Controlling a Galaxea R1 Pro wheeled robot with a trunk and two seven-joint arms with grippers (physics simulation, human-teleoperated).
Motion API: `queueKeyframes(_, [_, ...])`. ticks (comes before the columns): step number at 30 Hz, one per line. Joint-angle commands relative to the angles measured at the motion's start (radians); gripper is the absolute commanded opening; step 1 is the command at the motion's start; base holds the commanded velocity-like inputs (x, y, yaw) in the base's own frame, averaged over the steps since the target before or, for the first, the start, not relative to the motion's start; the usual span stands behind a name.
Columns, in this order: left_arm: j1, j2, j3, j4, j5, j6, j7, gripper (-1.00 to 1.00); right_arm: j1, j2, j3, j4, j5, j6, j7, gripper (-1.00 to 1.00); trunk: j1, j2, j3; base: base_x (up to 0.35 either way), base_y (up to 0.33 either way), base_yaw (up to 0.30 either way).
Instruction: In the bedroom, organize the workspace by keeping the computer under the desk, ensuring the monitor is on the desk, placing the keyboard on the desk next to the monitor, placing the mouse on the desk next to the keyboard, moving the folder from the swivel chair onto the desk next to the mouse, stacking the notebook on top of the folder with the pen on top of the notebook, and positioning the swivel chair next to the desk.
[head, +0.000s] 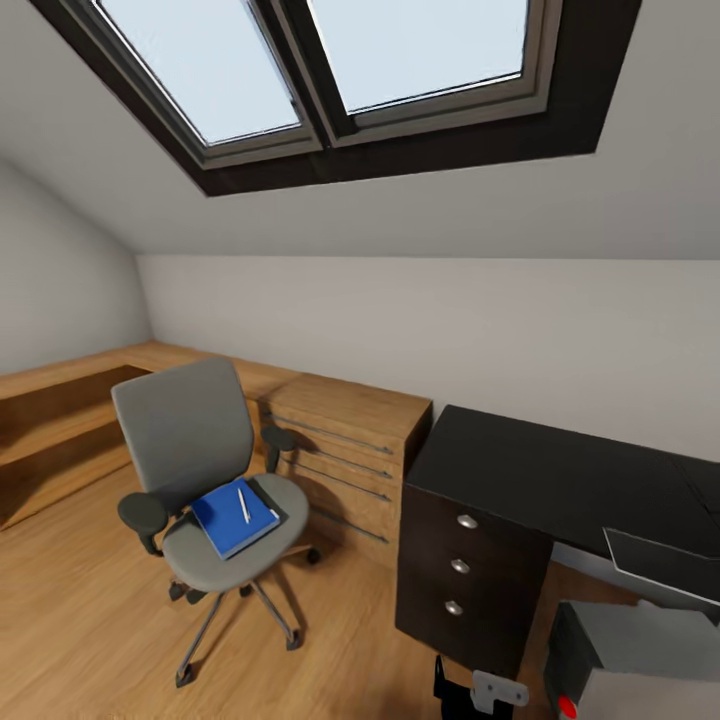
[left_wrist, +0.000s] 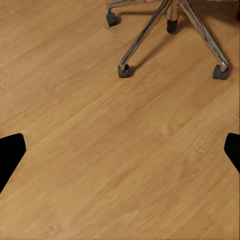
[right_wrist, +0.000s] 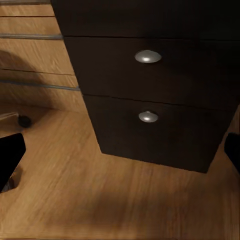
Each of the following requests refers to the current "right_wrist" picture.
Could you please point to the cabinet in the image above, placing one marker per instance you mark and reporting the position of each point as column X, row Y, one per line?
column 160, row 78
column 35, row 67

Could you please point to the swivel chair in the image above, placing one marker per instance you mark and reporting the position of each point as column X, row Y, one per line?
column 23, row 121

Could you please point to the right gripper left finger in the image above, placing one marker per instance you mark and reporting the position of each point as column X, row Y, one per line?
column 12, row 149

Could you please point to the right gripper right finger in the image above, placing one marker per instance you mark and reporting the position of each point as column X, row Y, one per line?
column 232, row 149

